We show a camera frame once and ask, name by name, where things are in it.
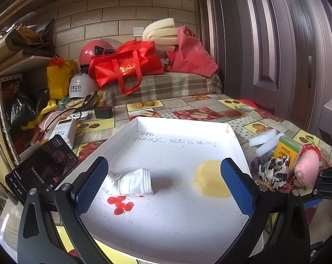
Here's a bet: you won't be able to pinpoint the white tray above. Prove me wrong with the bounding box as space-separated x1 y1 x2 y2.
79 116 261 256

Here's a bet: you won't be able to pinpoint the folded brown bags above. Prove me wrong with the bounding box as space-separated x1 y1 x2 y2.
5 19 55 51

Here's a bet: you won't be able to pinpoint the cream foam roll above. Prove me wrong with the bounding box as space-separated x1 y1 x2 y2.
142 17 180 53

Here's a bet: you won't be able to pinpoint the red nonwoven bag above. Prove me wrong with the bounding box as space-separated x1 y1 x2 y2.
166 25 219 77

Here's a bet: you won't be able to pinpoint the black plastic bag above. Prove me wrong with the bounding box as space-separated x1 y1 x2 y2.
6 88 49 127

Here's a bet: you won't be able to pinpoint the white power bank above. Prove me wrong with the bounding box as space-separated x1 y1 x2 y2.
48 118 77 149

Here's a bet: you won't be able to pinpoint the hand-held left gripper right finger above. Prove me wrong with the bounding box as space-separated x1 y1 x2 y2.
216 158 311 264

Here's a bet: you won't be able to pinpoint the metal shelf rack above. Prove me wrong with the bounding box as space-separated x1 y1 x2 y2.
0 27 56 171

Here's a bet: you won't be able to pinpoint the yellow green tissue pack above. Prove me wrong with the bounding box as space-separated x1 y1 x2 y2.
273 137 301 161

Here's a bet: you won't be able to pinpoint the black smartphone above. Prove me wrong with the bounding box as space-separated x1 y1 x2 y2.
5 135 80 202

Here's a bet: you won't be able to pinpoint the white round charger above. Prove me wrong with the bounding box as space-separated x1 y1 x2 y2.
68 112 91 121

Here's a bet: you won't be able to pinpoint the white foam block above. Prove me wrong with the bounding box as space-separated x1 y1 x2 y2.
255 132 285 157
248 129 279 147

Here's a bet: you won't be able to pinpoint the pale yellow sponge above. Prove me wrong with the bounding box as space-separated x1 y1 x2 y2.
193 159 230 198

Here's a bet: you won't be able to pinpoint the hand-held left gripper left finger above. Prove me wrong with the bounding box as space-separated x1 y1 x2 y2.
17 156 111 264

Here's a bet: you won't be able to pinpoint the brown door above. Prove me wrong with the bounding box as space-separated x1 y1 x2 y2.
195 0 332 143

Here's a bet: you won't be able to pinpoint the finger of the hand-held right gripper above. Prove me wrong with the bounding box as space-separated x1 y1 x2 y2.
302 163 332 207

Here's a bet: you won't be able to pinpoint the red tote bag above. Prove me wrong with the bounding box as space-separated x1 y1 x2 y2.
88 40 164 95

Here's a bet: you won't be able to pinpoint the brown plush toy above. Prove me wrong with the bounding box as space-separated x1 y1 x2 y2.
251 156 266 172

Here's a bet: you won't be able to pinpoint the black power adapter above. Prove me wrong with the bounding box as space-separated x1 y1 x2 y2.
94 107 113 119

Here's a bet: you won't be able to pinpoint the fruit print tablecloth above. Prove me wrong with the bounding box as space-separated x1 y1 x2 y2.
31 93 332 264

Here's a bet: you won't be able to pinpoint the white sock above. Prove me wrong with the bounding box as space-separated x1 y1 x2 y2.
103 168 155 197

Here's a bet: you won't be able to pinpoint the white helmet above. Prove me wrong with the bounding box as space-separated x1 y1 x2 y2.
69 73 100 99

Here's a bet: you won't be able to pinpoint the pink plush toy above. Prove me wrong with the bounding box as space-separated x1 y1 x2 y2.
293 148 321 188

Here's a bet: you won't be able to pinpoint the leopard print scrunchie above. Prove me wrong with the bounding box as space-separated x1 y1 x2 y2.
258 156 291 190

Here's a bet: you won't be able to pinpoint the yellow bag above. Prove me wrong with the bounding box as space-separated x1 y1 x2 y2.
47 56 77 99

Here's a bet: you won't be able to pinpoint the pink helmet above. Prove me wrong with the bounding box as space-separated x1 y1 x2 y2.
79 40 117 68

